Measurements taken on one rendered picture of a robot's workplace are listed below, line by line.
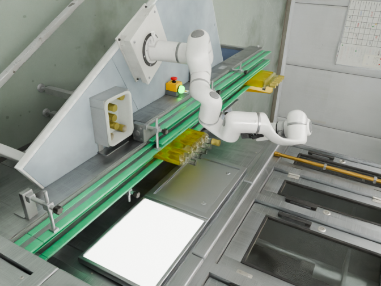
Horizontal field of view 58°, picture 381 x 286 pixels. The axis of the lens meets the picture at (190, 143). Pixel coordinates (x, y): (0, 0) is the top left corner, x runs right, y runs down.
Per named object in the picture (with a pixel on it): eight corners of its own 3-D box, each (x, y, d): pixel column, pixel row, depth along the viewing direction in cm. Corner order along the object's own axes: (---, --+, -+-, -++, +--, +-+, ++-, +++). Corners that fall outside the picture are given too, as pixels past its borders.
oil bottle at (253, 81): (239, 84, 272) (274, 90, 260) (240, 77, 269) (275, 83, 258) (242, 81, 276) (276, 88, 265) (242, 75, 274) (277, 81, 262)
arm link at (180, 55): (178, 68, 161) (210, 72, 154) (172, 46, 150) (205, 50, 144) (186, 55, 165) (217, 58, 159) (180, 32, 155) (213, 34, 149)
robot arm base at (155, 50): (139, 40, 154) (170, 43, 148) (152, 25, 161) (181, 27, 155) (148, 68, 165) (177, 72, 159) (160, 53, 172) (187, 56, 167)
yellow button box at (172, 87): (165, 93, 200) (176, 96, 197) (165, 81, 196) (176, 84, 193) (171, 90, 205) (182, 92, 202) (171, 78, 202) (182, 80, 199)
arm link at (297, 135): (251, 114, 140) (300, 116, 143) (252, 146, 138) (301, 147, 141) (258, 109, 132) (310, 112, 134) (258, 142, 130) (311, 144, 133)
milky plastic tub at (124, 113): (95, 143, 156) (110, 148, 152) (89, 97, 145) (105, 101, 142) (119, 129, 169) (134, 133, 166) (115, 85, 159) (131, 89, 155)
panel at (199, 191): (77, 262, 130) (152, 301, 116) (76, 256, 128) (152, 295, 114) (191, 155, 199) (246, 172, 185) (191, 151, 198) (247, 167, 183)
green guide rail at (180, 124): (149, 141, 171) (162, 144, 168) (148, 139, 171) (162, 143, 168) (261, 59, 306) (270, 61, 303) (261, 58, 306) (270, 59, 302)
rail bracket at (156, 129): (143, 146, 169) (165, 153, 163) (142, 116, 160) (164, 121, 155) (147, 144, 171) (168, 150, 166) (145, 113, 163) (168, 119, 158)
